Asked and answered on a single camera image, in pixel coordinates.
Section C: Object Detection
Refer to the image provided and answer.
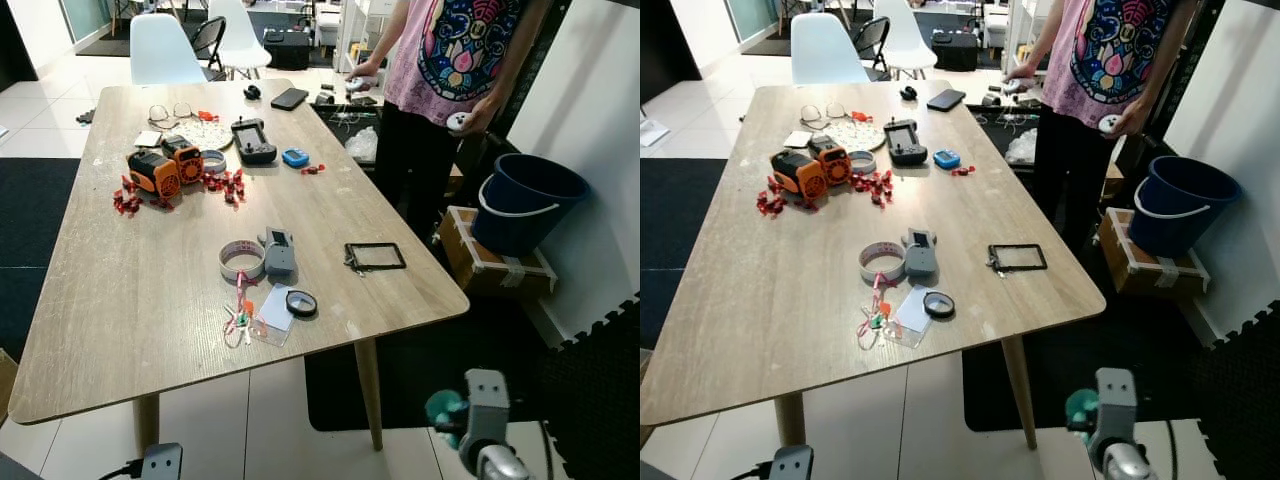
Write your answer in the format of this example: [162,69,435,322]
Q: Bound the small orange black device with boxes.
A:
[162,135,206,185]
[808,135,852,187]

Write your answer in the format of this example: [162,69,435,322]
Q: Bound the pile of red clips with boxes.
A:
[112,168,247,218]
[754,170,895,219]

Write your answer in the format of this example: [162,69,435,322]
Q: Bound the white tape roll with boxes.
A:
[858,241,908,285]
[218,240,268,284]

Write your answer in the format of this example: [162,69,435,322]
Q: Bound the dark blue bucket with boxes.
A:
[1127,155,1245,260]
[471,153,592,259]

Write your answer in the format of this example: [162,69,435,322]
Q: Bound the large orange black device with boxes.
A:
[769,150,830,200]
[126,150,184,199]

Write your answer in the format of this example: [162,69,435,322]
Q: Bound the white plastic shell chair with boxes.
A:
[790,12,870,86]
[130,13,209,86]
[872,0,939,81]
[207,0,273,81]

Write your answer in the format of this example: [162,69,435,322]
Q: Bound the white lace doily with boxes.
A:
[184,119,237,152]
[829,119,887,152]

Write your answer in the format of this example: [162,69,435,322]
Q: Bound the person in pink printed shirt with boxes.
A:
[345,0,557,243]
[1005,0,1201,253]

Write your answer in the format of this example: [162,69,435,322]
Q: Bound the grey handheld device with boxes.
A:
[901,228,940,280]
[260,227,299,279]

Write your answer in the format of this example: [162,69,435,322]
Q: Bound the white paper card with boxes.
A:
[256,284,297,333]
[892,285,934,334]

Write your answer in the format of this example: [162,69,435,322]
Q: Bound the light wooden table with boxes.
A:
[640,80,1108,451]
[8,78,471,453]

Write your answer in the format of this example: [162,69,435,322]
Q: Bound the black carpet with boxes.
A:
[0,157,83,363]
[640,157,738,353]

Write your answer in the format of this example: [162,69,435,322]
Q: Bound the person's left hand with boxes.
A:
[460,98,503,137]
[1112,98,1153,137]

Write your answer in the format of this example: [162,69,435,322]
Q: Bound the taped cardboard box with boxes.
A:
[437,205,559,300]
[1096,206,1212,300]

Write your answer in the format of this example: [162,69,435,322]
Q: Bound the clear plastic bag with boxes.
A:
[1004,127,1042,166]
[344,126,382,165]

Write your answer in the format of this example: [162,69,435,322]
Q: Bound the person's right hand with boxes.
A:
[1005,60,1043,95]
[346,60,387,95]

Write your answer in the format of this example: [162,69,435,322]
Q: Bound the black folding chair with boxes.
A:
[189,16,227,73]
[852,16,892,73]

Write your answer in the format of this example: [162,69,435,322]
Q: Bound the black remote controller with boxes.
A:
[230,118,279,167]
[883,119,930,168]

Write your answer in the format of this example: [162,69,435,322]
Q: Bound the black equipment case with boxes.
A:
[929,29,980,72]
[262,29,314,72]

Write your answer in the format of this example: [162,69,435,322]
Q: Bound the black foam floor mat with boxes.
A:
[961,288,1280,480]
[304,288,641,480]

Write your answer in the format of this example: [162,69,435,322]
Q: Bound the black rectangular frame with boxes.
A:
[343,242,408,274]
[987,243,1050,274]

